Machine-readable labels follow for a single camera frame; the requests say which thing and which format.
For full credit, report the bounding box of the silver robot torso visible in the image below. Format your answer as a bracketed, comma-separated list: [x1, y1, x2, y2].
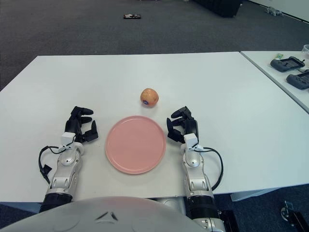
[0, 196, 201, 232]

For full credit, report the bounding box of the black caster wheel base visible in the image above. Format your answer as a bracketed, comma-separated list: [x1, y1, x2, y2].
[281, 200, 309, 227]

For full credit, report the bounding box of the black furniture piece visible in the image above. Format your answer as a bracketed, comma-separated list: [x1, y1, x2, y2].
[192, 0, 242, 17]

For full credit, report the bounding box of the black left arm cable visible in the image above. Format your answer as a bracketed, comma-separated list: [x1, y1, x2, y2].
[38, 145, 73, 184]

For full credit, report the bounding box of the dark grey handheld controller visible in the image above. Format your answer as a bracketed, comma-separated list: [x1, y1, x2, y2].
[270, 56, 306, 73]
[286, 72, 309, 90]

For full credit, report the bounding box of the grey toy on floor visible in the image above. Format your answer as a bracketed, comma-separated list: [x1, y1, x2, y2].
[264, 6, 283, 16]

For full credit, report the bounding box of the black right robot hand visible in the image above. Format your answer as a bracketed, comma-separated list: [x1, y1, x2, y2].
[166, 105, 200, 145]

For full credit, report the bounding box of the yellow-red apple with sticker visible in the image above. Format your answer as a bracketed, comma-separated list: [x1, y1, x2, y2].
[140, 88, 160, 108]

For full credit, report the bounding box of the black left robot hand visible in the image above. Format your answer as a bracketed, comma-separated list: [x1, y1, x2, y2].
[64, 105, 99, 145]

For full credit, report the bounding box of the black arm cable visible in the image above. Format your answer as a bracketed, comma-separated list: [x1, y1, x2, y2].
[38, 145, 73, 184]
[195, 146, 224, 191]

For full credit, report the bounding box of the pink round plate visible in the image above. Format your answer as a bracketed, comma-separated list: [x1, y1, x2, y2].
[105, 115, 167, 175]

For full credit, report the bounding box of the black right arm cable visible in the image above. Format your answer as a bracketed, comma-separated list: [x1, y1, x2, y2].
[195, 146, 224, 191]

